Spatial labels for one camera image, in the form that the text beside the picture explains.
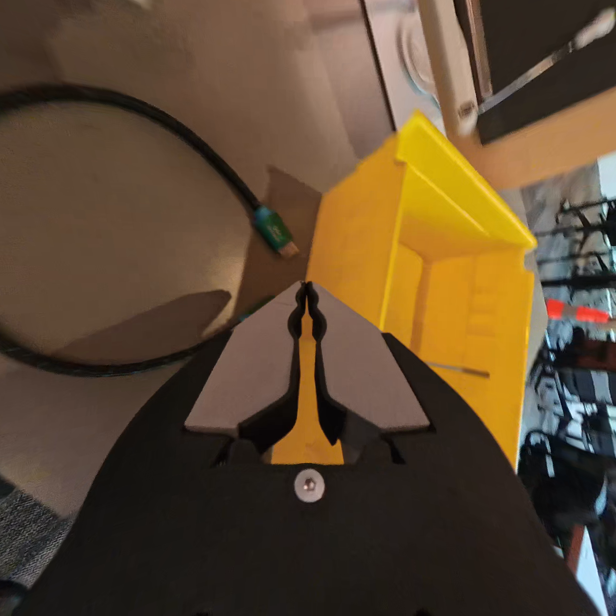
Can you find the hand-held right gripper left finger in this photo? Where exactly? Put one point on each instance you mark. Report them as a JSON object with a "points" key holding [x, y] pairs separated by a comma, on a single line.
{"points": [[250, 375]]}

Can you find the yellow plastic bin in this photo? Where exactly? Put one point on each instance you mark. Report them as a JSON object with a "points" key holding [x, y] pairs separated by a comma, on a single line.
{"points": [[457, 313]]}

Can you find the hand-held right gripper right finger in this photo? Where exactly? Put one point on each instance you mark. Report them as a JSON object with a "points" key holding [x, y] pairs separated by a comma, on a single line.
{"points": [[370, 375]]}

